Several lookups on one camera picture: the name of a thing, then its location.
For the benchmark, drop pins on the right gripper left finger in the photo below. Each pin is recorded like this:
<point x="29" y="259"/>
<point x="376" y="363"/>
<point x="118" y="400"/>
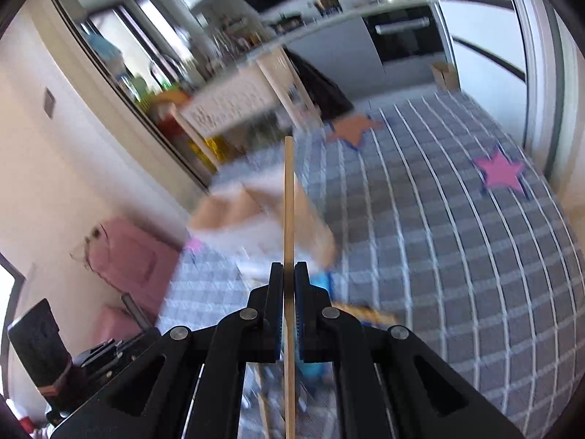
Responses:
<point x="268" y="301"/>

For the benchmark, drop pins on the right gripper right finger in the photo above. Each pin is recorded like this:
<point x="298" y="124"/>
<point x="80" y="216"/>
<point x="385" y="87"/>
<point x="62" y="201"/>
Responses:
<point x="310" y="300"/>

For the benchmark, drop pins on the plain wooden chopstick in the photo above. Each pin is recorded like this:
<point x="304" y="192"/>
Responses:
<point x="289" y="310"/>

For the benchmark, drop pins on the pink utensil holder caddy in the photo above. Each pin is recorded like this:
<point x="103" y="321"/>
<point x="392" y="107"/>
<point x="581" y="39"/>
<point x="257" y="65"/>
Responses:
<point x="243" y="219"/>

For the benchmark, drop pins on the pink suitcase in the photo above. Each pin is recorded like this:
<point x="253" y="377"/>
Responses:
<point x="132" y="261"/>

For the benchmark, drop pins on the grey checked tablecloth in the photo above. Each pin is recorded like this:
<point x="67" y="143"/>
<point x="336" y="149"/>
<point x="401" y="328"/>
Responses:
<point x="440" y="219"/>

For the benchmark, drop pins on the black garbage bag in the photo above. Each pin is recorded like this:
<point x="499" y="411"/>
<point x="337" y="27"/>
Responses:
<point x="325" y="94"/>

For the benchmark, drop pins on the small cardboard box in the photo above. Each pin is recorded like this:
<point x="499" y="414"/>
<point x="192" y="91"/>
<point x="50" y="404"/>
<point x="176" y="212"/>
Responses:
<point x="445" y="75"/>

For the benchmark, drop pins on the built-in black oven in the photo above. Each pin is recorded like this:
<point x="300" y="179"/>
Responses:
<point x="402" y="33"/>

